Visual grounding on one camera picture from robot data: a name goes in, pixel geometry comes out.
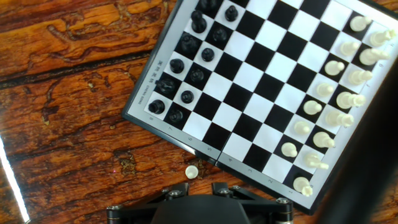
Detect black chess knight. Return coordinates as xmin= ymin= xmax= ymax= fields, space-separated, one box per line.
xmin=154 ymin=77 xmax=175 ymax=96

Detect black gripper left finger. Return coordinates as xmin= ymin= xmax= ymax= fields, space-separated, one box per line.
xmin=106 ymin=182 xmax=190 ymax=224

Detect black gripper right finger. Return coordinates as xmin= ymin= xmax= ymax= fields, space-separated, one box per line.
xmin=212 ymin=182 xmax=294 ymax=224

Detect black chess king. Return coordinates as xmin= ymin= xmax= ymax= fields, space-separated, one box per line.
xmin=190 ymin=9 xmax=208 ymax=34

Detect white chess knight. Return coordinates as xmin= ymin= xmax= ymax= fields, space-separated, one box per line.
xmin=359 ymin=48 xmax=390 ymax=66
xmin=303 ymin=152 xmax=330 ymax=170

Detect black chess queen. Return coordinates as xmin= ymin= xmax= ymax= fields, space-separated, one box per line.
xmin=180 ymin=33 xmax=198 ymax=54

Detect black chess pawn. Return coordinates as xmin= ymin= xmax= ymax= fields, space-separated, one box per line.
xmin=190 ymin=68 xmax=205 ymax=83
xmin=201 ymin=47 xmax=216 ymax=62
xmin=169 ymin=109 xmax=184 ymax=123
xmin=213 ymin=27 xmax=228 ymax=43
xmin=180 ymin=90 xmax=195 ymax=105
xmin=224 ymin=5 xmax=239 ymax=22

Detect white chess queen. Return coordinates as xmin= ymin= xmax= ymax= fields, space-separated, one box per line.
xmin=325 ymin=110 xmax=355 ymax=128

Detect black chess bishop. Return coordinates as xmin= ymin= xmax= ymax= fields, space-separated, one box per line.
xmin=169 ymin=58 xmax=185 ymax=75
xmin=198 ymin=0 xmax=218 ymax=12

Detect black white chessboard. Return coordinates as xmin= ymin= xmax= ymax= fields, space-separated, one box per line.
xmin=121 ymin=0 xmax=398 ymax=216

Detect white chess rook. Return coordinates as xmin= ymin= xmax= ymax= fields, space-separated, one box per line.
xmin=369 ymin=29 xmax=397 ymax=47
xmin=292 ymin=176 xmax=314 ymax=197

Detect white chess bishop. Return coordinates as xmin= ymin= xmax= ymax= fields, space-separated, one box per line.
xmin=312 ymin=131 xmax=336 ymax=149
xmin=348 ymin=69 xmax=373 ymax=86

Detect white chess pawn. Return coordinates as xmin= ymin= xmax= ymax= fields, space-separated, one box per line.
xmin=303 ymin=100 xmax=323 ymax=116
xmin=280 ymin=142 xmax=299 ymax=158
xmin=184 ymin=164 xmax=200 ymax=180
xmin=324 ymin=60 xmax=345 ymax=77
xmin=316 ymin=82 xmax=335 ymax=98
xmin=294 ymin=120 xmax=312 ymax=136
xmin=349 ymin=15 xmax=373 ymax=32
xmin=339 ymin=41 xmax=361 ymax=57

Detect white chess king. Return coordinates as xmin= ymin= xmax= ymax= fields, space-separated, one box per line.
xmin=335 ymin=91 xmax=367 ymax=110

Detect black chess rook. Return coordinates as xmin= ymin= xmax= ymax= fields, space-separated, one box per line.
xmin=147 ymin=99 xmax=166 ymax=115

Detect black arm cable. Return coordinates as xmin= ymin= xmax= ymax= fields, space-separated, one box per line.
xmin=313 ymin=58 xmax=398 ymax=224

